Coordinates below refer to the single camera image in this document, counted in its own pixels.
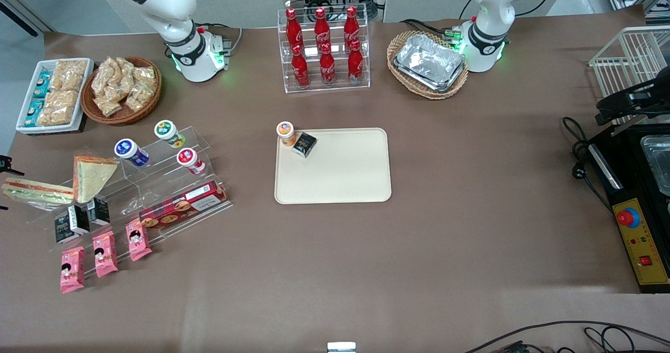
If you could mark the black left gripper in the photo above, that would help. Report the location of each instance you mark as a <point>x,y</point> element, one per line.
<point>650,94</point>

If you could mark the plastic-wrapped triangle sandwich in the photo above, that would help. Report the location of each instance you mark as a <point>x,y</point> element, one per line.
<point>91,180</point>
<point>39,193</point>

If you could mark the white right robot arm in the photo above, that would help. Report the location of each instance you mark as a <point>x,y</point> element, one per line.
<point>172,7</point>

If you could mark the white rectangular snack tray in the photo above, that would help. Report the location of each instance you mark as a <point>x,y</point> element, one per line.
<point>49,129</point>

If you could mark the silver metal tray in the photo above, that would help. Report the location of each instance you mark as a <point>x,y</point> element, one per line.
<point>659,164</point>

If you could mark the aluminium foil tray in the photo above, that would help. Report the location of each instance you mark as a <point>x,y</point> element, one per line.
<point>429,59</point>

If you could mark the beige plastic serving tray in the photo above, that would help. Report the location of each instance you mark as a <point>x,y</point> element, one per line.
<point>340,175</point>

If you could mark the teal snack packet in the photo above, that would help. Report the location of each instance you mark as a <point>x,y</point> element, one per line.
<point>42,85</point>
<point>34,113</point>

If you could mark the clear pack of rice crackers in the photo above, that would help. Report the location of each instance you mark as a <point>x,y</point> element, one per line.
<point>62,100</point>
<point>70,75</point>
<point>55,116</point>

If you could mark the small black drink carton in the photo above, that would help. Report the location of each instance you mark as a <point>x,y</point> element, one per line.
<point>98,212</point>
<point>65,230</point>
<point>304,144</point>

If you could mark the black sealing machine yellow panel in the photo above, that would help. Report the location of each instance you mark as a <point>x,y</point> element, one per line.
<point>628,185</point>

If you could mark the pink snack packet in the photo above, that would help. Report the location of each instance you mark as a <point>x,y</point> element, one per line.
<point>105,254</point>
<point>72,272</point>
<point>138,240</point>

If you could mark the clear bag of puffed snacks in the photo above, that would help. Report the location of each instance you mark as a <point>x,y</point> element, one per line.
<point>103,78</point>
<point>138,97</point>
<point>145,76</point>
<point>109,105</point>
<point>125,71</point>

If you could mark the blue-capped small drink bottle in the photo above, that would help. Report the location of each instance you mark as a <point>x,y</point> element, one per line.
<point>125,147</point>

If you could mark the dark brown wicker basket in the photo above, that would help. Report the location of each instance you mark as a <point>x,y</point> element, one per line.
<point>123,118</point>

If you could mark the clear acrylic stepped display stand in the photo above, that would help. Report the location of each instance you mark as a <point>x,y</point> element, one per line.
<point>152,183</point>

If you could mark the green-capped small drink bottle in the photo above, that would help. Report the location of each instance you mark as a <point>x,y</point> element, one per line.
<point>165,129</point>

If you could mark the red cookie box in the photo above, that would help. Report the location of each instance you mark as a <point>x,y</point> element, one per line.
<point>178,206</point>

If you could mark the brown table cover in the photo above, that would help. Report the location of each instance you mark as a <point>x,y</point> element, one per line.
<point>471,211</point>

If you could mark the red-capped small drink bottle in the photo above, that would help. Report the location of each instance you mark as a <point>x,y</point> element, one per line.
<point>186,157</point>

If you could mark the light tan wicker basket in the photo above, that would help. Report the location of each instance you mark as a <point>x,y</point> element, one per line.
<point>429,95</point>

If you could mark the red cola bottle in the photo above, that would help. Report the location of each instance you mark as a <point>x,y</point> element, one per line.
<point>355,65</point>
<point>327,69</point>
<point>300,70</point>
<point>321,31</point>
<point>293,31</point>
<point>351,28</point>

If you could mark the orange-capped small drink bottle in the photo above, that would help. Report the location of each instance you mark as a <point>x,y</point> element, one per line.
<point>285,130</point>

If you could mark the clear acrylic bottle rack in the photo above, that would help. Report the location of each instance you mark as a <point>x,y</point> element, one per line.
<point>285,88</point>

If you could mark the small white box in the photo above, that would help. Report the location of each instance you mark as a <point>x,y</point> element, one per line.
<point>341,348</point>

